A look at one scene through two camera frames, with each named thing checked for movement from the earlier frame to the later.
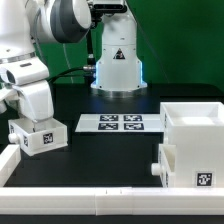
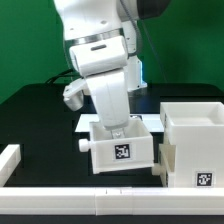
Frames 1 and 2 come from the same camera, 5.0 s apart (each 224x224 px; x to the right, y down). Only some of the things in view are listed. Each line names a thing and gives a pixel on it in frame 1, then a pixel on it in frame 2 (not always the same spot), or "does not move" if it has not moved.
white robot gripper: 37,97 to 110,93
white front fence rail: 110,201 does not move
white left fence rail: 9,160 does not move
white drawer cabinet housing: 197,130 does not move
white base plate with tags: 120,123 does not move
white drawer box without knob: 38,137 to 113,154
